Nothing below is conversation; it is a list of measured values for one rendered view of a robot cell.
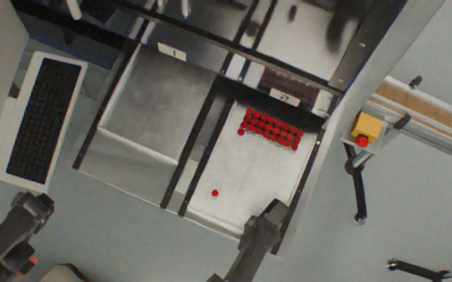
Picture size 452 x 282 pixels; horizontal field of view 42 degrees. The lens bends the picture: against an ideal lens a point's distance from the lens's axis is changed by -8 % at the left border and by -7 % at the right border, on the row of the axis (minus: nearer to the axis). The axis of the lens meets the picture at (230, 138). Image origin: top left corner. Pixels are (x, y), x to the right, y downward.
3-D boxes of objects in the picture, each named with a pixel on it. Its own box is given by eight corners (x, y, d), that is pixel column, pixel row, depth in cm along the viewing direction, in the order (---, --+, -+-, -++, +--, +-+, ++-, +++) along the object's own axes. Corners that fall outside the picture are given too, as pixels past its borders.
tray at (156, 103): (146, 32, 194) (146, 28, 190) (223, 62, 192) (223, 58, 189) (98, 128, 185) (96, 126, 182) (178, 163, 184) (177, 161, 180)
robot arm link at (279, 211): (245, 225, 152) (272, 248, 151) (275, 189, 154) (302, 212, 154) (238, 227, 163) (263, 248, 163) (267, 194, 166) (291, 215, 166)
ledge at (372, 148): (353, 99, 194) (354, 97, 192) (389, 116, 193) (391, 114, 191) (339, 139, 190) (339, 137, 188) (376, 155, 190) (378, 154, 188)
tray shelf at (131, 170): (132, 29, 196) (132, 27, 194) (340, 113, 192) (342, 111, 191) (65, 166, 184) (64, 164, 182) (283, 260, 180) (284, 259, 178)
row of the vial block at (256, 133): (240, 124, 188) (241, 120, 183) (297, 148, 187) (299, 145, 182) (238, 130, 187) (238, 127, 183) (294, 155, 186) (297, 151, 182)
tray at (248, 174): (234, 104, 189) (235, 101, 186) (315, 139, 188) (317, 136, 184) (188, 209, 181) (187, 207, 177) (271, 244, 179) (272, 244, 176)
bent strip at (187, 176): (195, 145, 185) (195, 141, 180) (205, 150, 185) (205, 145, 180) (174, 189, 182) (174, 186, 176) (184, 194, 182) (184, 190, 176)
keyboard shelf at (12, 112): (15, 46, 201) (13, 44, 199) (89, 64, 201) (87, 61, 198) (-28, 171, 190) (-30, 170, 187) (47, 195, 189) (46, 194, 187)
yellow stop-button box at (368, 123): (356, 112, 182) (363, 105, 175) (379, 122, 182) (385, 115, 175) (348, 136, 180) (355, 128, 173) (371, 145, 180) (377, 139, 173)
